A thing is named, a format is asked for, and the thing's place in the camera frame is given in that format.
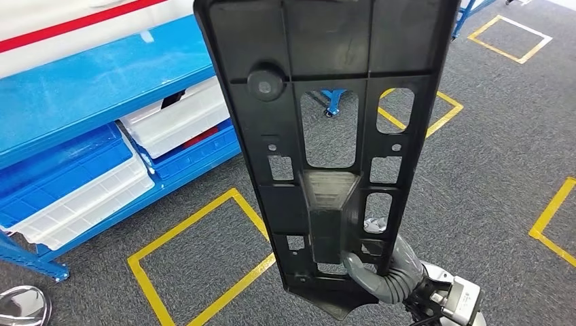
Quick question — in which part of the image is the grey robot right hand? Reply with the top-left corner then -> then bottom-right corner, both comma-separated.
342,217 -> 422,293

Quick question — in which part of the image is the black plastic plate frame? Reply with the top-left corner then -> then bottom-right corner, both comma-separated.
193,0 -> 461,321

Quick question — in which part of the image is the yellow floor tape square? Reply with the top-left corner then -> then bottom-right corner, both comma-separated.
126,187 -> 276,326

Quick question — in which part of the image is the blue plastic bin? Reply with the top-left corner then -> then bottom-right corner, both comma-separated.
0,122 -> 136,230
134,117 -> 242,182

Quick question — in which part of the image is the red plastic piece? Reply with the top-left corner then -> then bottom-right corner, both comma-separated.
181,126 -> 220,150

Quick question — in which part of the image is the white plastic bin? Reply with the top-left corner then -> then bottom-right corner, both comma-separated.
2,146 -> 156,252
118,75 -> 231,160

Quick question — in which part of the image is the red barrier belt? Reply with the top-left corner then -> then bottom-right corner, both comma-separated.
0,0 -> 170,55

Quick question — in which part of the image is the white car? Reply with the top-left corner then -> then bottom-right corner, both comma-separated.
0,0 -> 195,79

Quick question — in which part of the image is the chrome stanchion post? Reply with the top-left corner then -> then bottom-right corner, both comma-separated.
0,285 -> 52,326

